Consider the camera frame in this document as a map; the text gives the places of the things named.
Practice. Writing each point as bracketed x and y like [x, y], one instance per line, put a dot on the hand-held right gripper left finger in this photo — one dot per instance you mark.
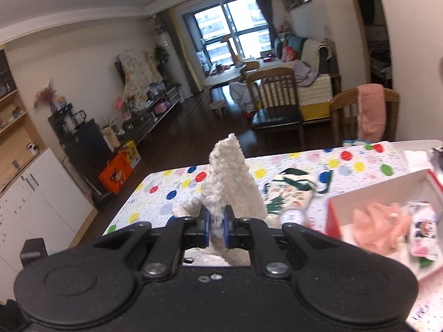
[207, 228]

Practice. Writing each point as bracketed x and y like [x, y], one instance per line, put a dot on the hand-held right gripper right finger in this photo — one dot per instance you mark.
[227, 230]

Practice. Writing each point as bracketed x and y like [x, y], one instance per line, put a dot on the fluffy white fleece cloth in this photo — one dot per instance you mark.
[228, 179]

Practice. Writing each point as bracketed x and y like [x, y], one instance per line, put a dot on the pink soft cloth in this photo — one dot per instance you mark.
[377, 228]

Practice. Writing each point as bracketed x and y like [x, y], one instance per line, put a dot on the red and white box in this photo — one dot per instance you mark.
[380, 186]

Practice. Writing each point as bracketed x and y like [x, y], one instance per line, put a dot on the cartoon print packet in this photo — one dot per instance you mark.
[424, 228]

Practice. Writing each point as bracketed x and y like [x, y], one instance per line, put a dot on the polka dot tablecloth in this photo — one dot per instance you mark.
[166, 193]

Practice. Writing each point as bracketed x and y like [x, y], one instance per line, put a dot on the floral pouch with green trim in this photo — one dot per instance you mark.
[287, 193]

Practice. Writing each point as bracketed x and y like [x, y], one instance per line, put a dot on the orange cardboard box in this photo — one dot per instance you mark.
[116, 174]

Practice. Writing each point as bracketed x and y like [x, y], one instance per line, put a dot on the yellow cardboard box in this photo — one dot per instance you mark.
[131, 154]

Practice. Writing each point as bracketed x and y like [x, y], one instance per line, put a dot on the red basin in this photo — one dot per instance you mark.
[249, 114]

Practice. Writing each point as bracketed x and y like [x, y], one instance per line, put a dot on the small wooden stool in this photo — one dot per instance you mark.
[218, 105]

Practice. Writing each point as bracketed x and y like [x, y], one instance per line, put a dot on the low television cabinet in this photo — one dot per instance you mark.
[152, 117]

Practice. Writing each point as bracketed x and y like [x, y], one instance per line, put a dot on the wooden chair with dark seat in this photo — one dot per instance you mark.
[277, 114]

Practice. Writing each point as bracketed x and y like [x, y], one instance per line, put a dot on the pink bag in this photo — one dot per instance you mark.
[161, 107]

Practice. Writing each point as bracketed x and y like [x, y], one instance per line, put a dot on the grey cloth bundle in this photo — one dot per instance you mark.
[240, 95]

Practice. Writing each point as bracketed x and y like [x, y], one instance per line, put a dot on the black cabinet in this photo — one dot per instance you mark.
[83, 148]

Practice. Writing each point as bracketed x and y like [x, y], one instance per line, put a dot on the white coffee table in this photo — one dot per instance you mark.
[225, 76]

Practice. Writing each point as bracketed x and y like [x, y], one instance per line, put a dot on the sofa with cream cover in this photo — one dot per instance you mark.
[318, 90]

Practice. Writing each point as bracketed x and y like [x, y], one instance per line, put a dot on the white cupboard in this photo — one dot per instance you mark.
[38, 211]

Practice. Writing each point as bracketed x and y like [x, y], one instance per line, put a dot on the cream printed blanket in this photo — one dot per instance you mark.
[138, 72]

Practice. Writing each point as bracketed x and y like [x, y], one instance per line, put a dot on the white tower air conditioner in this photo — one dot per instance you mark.
[168, 58]

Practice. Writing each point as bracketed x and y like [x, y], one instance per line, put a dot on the dark block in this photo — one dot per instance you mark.
[33, 250]

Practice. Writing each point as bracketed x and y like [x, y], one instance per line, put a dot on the green potted plant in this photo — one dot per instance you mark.
[161, 57]

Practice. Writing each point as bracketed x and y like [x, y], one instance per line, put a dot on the wooden stand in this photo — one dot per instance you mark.
[229, 48]

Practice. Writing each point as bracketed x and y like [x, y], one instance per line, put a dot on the grey curtain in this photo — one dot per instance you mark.
[263, 3]
[180, 48]

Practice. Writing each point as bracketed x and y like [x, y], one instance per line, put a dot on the pink towel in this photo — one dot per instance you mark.
[372, 114]

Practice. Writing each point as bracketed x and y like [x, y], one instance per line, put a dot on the red cushion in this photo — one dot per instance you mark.
[290, 54]

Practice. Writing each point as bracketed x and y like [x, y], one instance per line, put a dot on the large window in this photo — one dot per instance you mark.
[225, 24]

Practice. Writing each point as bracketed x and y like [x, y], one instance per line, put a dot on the vase of dried flowers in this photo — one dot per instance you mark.
[46, 96]

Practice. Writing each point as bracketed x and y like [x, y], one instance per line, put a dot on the wooden wall shelf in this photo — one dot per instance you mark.
[14, 117]

